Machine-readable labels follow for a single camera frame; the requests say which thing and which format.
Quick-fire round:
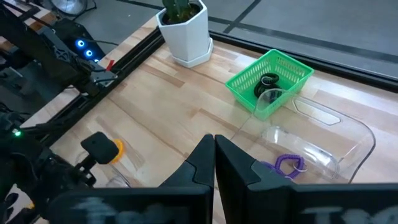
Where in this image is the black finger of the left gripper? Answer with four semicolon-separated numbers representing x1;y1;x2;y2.
74;131;121;180

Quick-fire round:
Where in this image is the black table frame rail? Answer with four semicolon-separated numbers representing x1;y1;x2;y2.
208;29;398;94
18;29;165;147

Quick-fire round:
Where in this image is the silver round lamp reflector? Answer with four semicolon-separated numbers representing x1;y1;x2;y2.
49;0;89;16

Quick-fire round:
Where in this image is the orange spring keychain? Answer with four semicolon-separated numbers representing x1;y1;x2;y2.
111;139;126;165

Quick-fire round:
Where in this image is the black spring keychain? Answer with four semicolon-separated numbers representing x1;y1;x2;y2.
253;83;284;103
260;72;280;86

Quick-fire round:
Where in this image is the green cactus plant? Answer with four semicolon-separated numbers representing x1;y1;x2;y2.
161;0;200;25

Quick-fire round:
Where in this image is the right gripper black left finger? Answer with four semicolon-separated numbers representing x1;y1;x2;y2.
48;134;216;224

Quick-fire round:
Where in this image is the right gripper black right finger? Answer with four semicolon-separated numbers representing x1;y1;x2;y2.
215;134;398;224

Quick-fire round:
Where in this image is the white faceted plant pot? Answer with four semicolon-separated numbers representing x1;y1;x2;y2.
155;0;215;68

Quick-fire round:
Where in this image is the black box with blue lights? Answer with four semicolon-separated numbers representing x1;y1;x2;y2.
54;18;106;63

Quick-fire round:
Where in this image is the clear plastic bin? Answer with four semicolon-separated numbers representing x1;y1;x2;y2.
74;149;131;189
239;88;377;184

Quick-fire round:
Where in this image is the green plastic mesh basket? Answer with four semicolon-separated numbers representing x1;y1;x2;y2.
224;49;315;121

